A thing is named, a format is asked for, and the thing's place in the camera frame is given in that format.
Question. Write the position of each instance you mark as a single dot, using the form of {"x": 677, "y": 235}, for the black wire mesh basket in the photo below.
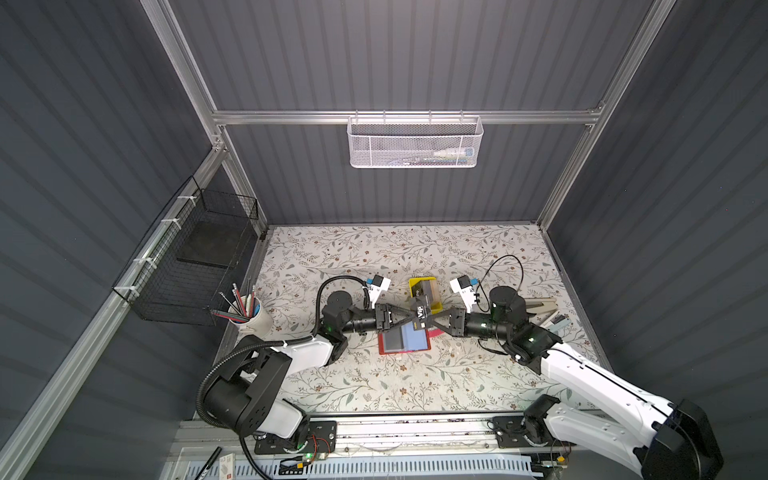
{"x": 202, "y": 248}

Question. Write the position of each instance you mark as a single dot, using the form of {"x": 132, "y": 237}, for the white pen cup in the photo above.
{"x": 243, "y": 309}

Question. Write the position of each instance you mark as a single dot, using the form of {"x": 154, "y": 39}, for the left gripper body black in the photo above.
{"x": 384, "y": 317}

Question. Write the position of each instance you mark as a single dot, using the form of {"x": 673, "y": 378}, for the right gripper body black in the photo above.
{"x": 456, "y": 322}

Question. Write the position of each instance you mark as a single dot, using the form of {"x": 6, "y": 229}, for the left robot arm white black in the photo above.
{"x": 241, "y": 392}

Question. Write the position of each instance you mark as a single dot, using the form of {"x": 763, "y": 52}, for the white tube in basket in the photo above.
{"x": 459, "y": 154}

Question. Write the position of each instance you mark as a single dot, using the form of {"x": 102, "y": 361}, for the yellow plastic card tray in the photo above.
{"x": 413, "y": 281}

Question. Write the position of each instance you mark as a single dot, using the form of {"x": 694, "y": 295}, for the white wire mesh basket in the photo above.
{"x": 410, "y": 143}

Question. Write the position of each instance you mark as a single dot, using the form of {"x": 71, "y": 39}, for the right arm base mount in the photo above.
{"x": 509, "y": 432}

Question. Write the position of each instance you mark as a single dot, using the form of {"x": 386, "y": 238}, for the beige stapler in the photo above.
{"x": 541, "y": 306}

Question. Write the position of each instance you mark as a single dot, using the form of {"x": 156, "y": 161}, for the floral table mat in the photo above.
{"x": 302, "y": 265}

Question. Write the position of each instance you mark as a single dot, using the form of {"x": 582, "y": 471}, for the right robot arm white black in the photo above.
{"x": 646, "y": 433}

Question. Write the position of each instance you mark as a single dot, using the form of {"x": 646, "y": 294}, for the stack of cards in tray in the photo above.
{"x": 429, "y": 290}

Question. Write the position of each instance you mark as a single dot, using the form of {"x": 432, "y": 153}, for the small white grey device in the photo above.
{"x": 556, "y": 322}

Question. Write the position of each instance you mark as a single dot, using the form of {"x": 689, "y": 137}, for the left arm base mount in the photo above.
{"x": 314, "y": 437}

